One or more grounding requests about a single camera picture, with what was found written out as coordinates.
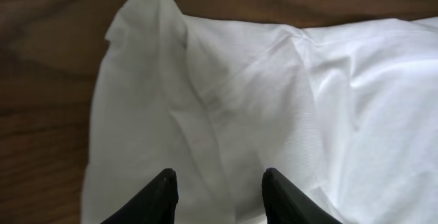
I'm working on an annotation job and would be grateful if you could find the white printed t-shirt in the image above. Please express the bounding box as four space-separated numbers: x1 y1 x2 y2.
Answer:
81 0 437 223

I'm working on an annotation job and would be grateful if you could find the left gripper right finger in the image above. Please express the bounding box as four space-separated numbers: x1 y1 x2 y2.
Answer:
261 168 341 224

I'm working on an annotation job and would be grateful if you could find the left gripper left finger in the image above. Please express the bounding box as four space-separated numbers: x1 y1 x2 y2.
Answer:
102 168 179 224

